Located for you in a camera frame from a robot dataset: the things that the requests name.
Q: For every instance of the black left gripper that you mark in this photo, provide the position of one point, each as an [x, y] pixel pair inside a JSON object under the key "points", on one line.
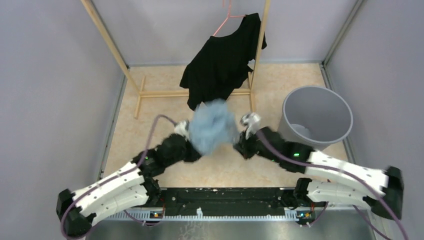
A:
{"points": [[194, 155]]}

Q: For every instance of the light blue trash bag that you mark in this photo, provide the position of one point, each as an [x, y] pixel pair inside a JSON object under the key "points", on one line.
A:
{"points": [[211, 126]]}

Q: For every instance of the grey plastic trash bin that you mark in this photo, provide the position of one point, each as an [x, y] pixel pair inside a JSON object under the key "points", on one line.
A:
{"points": [[315, 116]]}

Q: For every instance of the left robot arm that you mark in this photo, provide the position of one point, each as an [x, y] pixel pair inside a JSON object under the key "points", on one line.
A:
{"points": [[132, 185]]}

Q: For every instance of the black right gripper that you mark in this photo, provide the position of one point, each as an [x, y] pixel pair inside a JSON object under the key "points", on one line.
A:
{"points": [[243, 145]]}

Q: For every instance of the black t-shirt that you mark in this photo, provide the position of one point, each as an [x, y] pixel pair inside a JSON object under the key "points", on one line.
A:
{"points": [[222, 63]]}

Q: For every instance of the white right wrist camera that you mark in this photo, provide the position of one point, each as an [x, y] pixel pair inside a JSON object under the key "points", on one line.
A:
{"points": [[251, 122]]}

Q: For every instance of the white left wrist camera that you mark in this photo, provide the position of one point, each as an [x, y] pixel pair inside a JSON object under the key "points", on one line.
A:
{"points": [[182, 128]]}

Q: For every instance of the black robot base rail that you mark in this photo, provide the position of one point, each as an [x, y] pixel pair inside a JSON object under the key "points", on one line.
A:
{"points": [[229, 201]]}

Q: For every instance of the wooden clothes rack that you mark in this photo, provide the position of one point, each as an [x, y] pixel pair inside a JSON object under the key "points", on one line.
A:
{"points": [[144, 94]]}

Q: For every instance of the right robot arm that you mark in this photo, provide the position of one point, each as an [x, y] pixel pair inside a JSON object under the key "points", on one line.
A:
{"points": [[380, 191]]}

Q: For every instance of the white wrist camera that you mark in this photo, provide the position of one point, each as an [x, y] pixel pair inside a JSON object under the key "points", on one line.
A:
{"points": [[251, 122], [182, 128]]}

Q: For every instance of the pink clothes hanger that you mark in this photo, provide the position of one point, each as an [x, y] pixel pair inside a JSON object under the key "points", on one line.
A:
{"points": [[229, 15]]}

